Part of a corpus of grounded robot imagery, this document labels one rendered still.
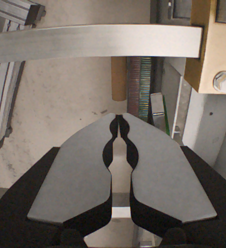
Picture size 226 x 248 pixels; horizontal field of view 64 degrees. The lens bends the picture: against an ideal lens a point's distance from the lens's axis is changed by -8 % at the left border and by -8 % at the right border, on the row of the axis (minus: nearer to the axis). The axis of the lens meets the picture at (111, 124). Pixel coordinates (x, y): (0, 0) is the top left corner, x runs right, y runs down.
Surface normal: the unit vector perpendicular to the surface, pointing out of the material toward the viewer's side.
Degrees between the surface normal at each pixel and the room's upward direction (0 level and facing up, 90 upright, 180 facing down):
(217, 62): 0
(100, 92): 0
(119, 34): 0
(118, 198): 90
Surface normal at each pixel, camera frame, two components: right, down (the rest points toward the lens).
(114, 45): -0.01, 0.52
